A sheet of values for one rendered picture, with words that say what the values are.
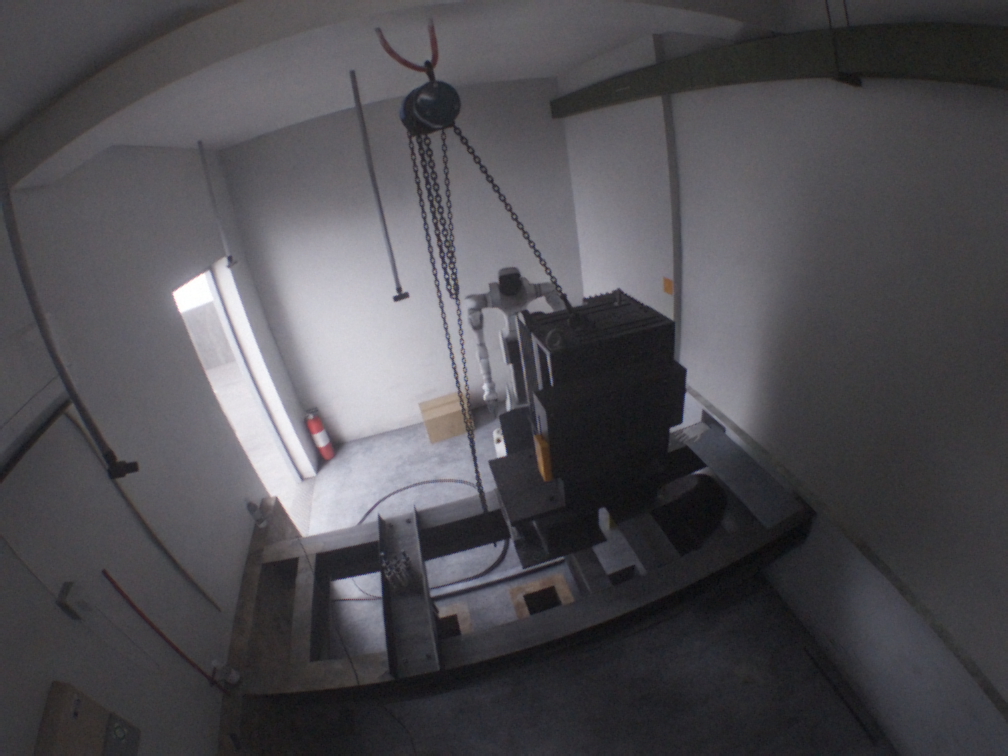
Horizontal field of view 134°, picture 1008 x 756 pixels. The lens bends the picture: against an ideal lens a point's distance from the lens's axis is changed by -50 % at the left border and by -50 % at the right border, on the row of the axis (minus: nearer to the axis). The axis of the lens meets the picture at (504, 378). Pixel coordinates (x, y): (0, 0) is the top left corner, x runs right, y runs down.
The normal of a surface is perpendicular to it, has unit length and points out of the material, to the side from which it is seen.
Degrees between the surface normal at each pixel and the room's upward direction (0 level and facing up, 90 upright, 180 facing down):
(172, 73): 90
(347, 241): 90
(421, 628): 0
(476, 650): 0
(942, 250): 90
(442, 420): 90
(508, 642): 0
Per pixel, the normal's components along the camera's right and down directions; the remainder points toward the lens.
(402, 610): -0.15, -0.86
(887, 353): -0.96, 0.26
